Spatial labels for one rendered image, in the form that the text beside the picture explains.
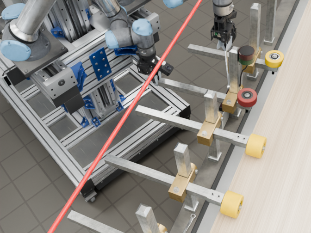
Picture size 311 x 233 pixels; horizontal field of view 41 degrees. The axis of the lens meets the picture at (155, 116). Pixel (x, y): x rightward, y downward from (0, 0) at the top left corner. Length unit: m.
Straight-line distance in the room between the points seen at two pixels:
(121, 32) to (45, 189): 1.38
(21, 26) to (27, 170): 1.42
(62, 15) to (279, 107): 1.06
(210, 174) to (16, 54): 0.92
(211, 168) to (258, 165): 0.29
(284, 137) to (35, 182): 1.73
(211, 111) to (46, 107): 1.60
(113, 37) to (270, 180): 0.82
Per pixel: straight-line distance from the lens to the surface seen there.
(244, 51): 1.63
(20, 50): 1.73
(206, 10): 3.66
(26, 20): 1.67
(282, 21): 2.41
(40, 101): 2.97
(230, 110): 1.79
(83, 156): 2.56
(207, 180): 1.76
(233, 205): 1.40
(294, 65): 1.89
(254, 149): 1.52
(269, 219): 1.47
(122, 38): 1.72
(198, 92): 1.84
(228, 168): 1.88
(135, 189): 2.60
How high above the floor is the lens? 2.23
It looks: 50 degrees down
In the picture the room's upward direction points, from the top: 14 degrees counter-clockwise
